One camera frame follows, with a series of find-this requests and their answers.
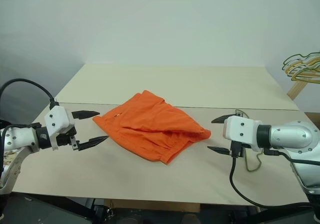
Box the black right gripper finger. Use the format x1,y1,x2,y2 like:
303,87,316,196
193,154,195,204
206,145,232,156
211,113,235,124

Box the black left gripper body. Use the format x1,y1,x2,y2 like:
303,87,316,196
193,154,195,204
56,125,81,152

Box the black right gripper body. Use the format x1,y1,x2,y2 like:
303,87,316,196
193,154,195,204
229,140,248,159

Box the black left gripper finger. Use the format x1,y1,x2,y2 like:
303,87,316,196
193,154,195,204
71,110,101,120
76,135,110,152

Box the olive green wire hanger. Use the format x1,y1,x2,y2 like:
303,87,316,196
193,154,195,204
234,109,263,173

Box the orange shorts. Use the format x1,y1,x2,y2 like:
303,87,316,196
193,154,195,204
92,89,212,165

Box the dark rounded shape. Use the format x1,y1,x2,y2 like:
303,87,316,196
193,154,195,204
181,212,200,224

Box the wooden beam under table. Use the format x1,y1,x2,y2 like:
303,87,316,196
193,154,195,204
104,198,201,213

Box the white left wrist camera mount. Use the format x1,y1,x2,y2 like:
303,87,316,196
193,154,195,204
44,105,76,151

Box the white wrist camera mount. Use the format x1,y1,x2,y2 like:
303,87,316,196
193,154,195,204
222,115,264,153
44,105,76,151

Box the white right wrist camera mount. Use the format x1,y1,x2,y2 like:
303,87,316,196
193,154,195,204
222,115,264,153

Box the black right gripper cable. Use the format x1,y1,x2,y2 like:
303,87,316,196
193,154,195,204
229,155,312,208

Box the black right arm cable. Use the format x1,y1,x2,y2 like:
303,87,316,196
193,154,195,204
263,148,320,167

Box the dark green wire hanger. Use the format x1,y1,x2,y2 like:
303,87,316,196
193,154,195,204
282,51,320,72

